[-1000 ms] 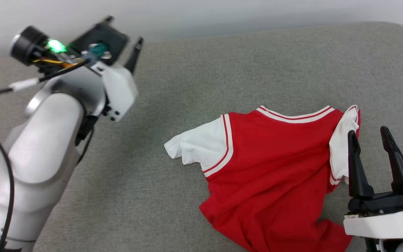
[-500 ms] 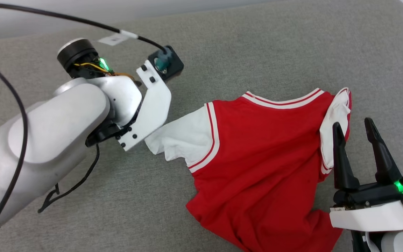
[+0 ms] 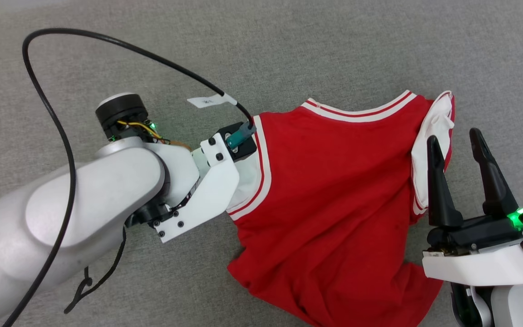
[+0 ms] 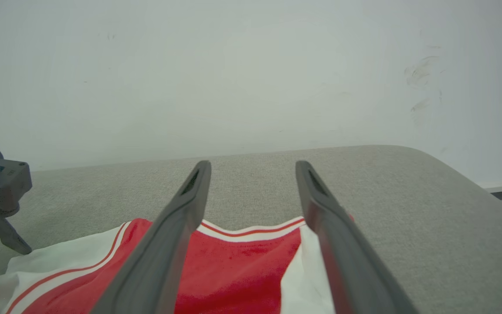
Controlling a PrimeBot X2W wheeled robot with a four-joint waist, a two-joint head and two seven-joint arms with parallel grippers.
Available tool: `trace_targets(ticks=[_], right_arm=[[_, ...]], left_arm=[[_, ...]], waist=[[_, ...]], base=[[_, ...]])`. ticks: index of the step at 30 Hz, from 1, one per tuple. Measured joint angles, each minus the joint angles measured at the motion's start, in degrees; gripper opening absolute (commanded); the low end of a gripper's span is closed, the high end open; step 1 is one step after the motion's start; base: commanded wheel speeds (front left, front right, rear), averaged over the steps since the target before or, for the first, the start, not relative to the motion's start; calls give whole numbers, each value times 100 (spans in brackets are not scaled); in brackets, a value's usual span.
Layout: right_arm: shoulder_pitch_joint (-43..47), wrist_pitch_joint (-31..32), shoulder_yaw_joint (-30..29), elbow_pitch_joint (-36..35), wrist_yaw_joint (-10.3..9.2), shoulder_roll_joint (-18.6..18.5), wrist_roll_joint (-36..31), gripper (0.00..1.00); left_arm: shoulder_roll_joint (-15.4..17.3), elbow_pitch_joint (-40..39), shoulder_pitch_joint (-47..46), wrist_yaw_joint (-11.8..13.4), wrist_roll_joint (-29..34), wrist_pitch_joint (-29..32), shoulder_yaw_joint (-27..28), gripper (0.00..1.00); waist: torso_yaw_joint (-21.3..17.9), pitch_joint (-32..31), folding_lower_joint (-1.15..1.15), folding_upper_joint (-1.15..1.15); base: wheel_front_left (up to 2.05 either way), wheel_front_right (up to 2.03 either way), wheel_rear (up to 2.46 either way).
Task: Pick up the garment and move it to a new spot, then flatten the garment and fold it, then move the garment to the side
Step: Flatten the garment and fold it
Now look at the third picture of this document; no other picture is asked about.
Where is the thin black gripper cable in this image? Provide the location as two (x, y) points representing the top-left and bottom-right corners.
(64, 227), (127, 315)

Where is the thick black camera cable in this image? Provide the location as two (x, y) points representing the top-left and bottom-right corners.
(0, 28), (257, 327)

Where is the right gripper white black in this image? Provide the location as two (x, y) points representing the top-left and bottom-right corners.
(421, 128), (523, 287)

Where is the white cable label tag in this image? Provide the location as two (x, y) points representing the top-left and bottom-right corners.
(187, 94), (237, 109)

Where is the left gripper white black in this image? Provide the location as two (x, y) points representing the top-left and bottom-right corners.
(153, 134), (241, 244)

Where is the red white-trimmed jersey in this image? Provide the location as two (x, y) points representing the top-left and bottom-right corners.
(227, 90), (456, 327)

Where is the teal camera cable connector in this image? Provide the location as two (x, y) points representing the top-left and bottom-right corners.
(225, 124), (257, 149)

